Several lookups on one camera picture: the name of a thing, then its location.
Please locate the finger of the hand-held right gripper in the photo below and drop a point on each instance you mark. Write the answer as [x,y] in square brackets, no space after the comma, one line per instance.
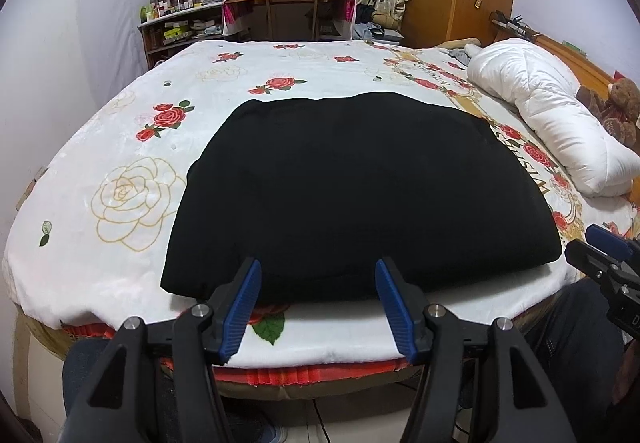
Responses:
[607,239]
[585,257]

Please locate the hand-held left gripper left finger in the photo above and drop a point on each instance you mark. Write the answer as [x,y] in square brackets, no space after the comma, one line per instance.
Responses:
[240,313]

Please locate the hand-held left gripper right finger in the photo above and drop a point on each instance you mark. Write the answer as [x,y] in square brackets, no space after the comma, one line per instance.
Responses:
[397,313]

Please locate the black garment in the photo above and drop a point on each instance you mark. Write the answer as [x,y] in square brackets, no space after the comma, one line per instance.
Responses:
[360,183]

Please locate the pile of clothes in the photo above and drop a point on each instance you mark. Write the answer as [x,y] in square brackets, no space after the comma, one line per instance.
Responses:
[375,28]

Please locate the person's right leg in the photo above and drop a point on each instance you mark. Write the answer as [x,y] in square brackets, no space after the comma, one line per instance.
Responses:
[575,348]

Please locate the person's leg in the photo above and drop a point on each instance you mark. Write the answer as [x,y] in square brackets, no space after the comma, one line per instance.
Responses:
[575,348]
[85,363]

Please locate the red striped mattress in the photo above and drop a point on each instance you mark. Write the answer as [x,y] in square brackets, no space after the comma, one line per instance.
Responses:
[300,375]

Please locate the person's shoe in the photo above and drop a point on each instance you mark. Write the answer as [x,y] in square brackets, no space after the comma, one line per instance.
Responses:
[267,433]

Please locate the brown teddy bear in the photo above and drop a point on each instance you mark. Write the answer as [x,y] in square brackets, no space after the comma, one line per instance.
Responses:
[620,98]

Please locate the white duvet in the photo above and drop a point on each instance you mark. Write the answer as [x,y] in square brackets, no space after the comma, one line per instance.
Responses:
[540,93]

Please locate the person's left leg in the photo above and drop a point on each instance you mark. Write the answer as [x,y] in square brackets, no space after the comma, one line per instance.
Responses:
[85,363]

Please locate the wooden headboard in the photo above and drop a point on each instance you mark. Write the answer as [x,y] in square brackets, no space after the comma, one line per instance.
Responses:
[590,63]

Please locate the grey cloth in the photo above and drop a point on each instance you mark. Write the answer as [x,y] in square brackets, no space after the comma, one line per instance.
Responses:
[465,57]

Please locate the beige bolster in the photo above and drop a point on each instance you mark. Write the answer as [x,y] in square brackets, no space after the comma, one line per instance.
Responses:
[460,44]

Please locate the floral printed blanket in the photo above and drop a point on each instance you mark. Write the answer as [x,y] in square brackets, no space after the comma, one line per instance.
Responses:
[300,68]

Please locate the wooden shelf with bottles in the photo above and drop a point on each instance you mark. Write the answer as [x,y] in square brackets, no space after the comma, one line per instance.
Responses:
[150,43]

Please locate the pink desk cover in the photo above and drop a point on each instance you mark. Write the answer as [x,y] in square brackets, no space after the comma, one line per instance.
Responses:
[235,15]

